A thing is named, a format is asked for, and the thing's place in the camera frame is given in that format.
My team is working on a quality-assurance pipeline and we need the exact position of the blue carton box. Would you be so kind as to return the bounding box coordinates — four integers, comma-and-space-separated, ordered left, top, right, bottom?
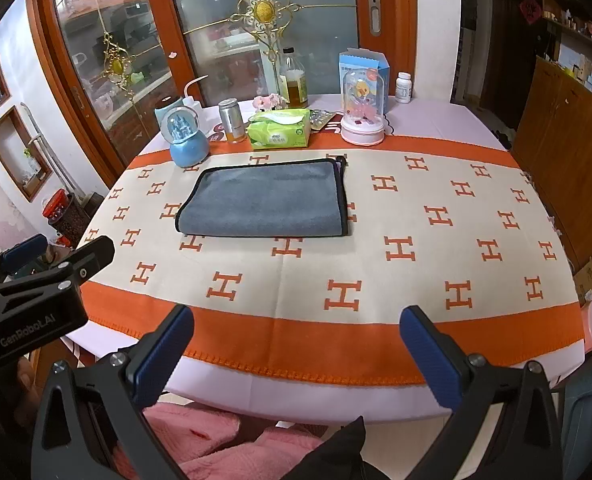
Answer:
338, 50, 391, 116

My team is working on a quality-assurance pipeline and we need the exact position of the wooden framed glass door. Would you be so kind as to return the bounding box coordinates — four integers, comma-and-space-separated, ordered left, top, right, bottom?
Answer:
27, 0, 417, 173

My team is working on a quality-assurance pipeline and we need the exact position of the duck dome music box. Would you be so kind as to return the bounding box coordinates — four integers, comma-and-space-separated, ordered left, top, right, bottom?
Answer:
340, 66, 388, 147

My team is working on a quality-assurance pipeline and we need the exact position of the pill blister pack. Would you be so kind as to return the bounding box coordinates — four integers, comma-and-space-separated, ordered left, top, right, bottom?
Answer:
308, 109, 336, 132

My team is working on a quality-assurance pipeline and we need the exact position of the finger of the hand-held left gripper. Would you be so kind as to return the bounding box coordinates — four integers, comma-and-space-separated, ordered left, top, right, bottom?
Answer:
0, 235, 116, 295
0, 233, 49, 288

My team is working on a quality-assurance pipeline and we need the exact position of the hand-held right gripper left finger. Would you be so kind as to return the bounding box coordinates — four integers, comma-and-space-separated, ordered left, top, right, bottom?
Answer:
30, 304, 197, 480

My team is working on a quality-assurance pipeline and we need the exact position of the dark teal cloth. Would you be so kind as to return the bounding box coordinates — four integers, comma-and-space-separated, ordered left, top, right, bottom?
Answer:
557, 374, 592, 480

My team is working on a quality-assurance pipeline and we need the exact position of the wooden wall shelf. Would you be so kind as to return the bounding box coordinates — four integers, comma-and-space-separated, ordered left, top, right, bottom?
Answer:
540, 0, 592, 92

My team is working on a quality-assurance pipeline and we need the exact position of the red bucket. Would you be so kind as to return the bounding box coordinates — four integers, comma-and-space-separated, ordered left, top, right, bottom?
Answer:
42, 189, 77, 224

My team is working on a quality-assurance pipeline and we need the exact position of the teal round humidifier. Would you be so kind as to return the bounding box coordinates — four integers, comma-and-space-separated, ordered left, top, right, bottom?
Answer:
155, 95, 189, 133

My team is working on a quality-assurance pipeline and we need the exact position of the red wall decoration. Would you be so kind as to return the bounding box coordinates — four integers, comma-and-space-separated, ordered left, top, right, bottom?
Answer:
518, 0, 542, 26

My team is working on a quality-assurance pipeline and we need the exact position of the pink fleece clothing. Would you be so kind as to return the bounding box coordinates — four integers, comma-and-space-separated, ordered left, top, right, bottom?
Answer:
110, 400, 327, 480

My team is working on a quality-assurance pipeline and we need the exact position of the large gold door ornament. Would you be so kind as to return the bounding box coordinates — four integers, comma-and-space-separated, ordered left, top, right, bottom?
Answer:
228, 0, 303, 45

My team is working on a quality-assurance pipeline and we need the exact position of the orange patterned table blanket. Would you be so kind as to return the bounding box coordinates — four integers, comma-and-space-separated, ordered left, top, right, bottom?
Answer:
78, 136, 585, 387

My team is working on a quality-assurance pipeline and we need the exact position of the silver door handle plate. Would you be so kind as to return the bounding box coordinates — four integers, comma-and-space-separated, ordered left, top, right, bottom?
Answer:
367, 0, 383, 37

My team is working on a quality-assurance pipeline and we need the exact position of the small gold door ornament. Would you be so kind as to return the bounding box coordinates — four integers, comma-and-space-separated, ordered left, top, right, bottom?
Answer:
98, 32, 134, 92

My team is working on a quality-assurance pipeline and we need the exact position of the green tissue pack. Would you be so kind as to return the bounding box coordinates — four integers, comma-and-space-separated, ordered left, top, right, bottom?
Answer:
247, 108, 311, 151

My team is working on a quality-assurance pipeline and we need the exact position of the grey towel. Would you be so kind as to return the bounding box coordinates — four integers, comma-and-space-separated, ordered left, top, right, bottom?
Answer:
176, 157, 351, 237

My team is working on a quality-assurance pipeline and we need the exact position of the silver can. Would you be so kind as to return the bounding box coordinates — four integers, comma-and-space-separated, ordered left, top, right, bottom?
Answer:
218, 98, 245, 144

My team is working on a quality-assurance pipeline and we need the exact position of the wooden cabinet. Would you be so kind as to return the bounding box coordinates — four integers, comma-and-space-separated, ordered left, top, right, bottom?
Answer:
512, 54, 592, 272

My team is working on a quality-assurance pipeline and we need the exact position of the dark woven basket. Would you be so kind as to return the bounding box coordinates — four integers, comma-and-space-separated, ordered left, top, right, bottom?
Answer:
50, 204, 94, 247

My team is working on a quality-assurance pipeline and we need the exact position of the pink toy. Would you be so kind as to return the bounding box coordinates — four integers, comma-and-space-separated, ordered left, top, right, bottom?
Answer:
253, 93, 285, 111

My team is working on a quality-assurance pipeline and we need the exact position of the glass bottle with amber liquid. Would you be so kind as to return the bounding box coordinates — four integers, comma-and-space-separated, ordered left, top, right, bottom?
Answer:
278, 47, 309, 110

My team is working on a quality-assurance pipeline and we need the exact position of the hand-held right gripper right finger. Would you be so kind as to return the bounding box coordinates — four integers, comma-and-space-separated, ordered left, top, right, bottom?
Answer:
400, 305, 565, 480

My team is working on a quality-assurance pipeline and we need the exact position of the blue snow globe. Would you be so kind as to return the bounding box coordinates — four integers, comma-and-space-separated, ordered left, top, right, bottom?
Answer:
161, 105, 211, 168

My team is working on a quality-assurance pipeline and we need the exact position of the person's left hand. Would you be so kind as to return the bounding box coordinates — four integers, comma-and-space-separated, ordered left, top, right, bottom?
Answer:
16, 355, 41, 394

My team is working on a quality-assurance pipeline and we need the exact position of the white pill bottle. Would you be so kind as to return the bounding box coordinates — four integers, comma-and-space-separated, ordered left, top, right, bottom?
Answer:
395, 72, 413, 105

